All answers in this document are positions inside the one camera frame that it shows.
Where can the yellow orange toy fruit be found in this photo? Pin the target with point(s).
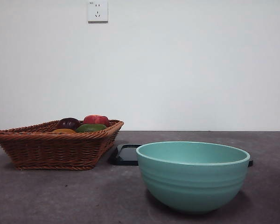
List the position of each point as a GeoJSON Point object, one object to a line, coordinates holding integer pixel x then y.
{"type": "Point", "coordinates": [64, 131]}

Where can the teal ribbed bowl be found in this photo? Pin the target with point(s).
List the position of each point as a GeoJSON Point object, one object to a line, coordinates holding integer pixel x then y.
{"type": "Point", "coordinates": [191, 184]}

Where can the red toy fruit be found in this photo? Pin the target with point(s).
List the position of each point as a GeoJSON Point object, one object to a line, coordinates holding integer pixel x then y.
{"type": "Point", "coordinates": [95, 120]}

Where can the black rectangular tray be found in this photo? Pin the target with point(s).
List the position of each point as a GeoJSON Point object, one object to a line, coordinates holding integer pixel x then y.
{"type": "Point", "coordinates": [126, 156]}

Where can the green toy fruit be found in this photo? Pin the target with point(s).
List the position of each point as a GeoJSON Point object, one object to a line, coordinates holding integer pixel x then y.
{"type": "Point", "coordinates": [91, 128]}

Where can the dark purple toy fruit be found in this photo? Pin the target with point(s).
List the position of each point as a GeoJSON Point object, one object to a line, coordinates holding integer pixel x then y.
{"type": "Point", "coordinates": [68, 123]}

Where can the brown wicker basket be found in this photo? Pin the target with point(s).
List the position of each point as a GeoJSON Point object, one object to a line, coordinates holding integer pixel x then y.
{"type": "Point", "coordinates": [51, 151]}

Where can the white wall socket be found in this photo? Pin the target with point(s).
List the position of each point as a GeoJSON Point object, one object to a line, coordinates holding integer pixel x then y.
{"type": "Point", "coordinates": [98, 11]}

